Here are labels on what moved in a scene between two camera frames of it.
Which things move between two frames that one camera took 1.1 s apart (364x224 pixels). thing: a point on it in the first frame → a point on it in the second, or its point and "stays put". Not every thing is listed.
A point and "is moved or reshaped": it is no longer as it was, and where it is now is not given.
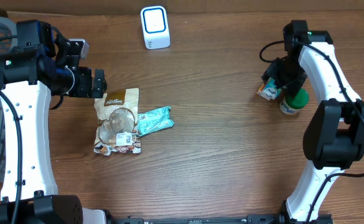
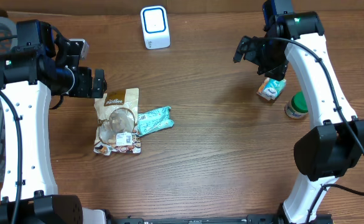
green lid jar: (293, 106) is moved or reshaped
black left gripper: (85, 81) stays put
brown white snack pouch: (116, 122) stays put
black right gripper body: (289, 74) → (272, 62)
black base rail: (251, 219) stays put
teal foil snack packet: (154, 120) stays put
